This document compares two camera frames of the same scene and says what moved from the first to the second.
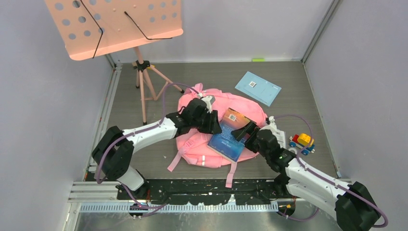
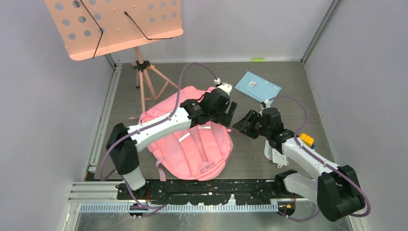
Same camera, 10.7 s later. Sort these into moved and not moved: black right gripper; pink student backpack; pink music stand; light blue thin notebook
Moved: pink student backpack; black right gripper
Not moved: pink music stand; light blue thin notebook
